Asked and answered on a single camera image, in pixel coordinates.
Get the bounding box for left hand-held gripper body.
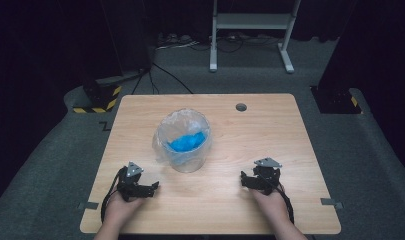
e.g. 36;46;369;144
117;161;148;203

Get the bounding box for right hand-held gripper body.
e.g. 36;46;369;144
252;157;283;196

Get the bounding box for person's left hand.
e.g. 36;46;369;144
103;186;148;232

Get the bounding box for person's right hand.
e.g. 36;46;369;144
249;186;292;232

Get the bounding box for clear plastic bin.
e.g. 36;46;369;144
156;107;212;174

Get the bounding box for grey tape piece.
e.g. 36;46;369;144
320;197;344;210
77;201;100;211

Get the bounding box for crumpled blue plastic piece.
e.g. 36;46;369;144
167;131;207;154

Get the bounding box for clear plastic bag liner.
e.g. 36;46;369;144
151;107;212;165

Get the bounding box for black box with yellow stripes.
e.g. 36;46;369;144
72;77;123;115

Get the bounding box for black box with yellow mark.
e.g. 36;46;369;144
310;85;363;115

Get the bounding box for power strip with plugs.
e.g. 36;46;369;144
155;32;201;52

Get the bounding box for white metal stand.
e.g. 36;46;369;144
208;0;303;74

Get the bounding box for dark curtain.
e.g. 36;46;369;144
318;0;405;178
0;0;153;201

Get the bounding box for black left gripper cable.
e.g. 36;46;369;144
100;165;128;224

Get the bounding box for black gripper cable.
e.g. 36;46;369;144
100;165;128;224
272;183;295;225

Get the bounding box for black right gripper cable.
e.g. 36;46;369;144
272;183;295;225

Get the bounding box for black floor cable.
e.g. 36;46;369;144
131;61;195;96

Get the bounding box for black cables under stand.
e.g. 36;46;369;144
196;32;282;54

